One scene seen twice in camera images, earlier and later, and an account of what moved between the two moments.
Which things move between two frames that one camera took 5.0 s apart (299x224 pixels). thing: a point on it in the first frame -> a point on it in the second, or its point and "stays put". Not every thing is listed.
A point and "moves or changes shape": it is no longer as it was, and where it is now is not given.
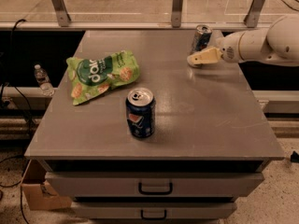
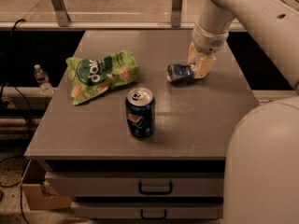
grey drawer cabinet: [153, 127] stays put
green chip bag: [92, 77] stays put
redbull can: [202, 38] moves or changes shape
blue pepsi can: [141, 112] stays put
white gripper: [228, 48] -> [207, 43]
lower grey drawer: [153, 210] stays put
